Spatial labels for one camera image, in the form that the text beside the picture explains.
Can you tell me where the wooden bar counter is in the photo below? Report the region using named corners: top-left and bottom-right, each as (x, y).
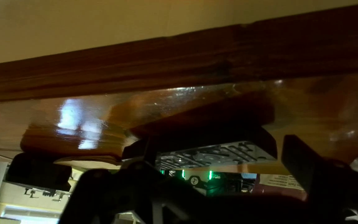
top-left (0, 1), bottom-right (358, 167)

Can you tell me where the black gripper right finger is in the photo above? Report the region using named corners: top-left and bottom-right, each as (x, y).
top-left (281, 133), bottom-right (351, 202)

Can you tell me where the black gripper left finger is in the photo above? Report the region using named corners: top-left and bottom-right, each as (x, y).
top-left (143, 136), bottom-right (164, 172)

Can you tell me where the black remote control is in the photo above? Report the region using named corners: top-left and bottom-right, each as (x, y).
top-left (122, 123), bottom-right (279, 172)

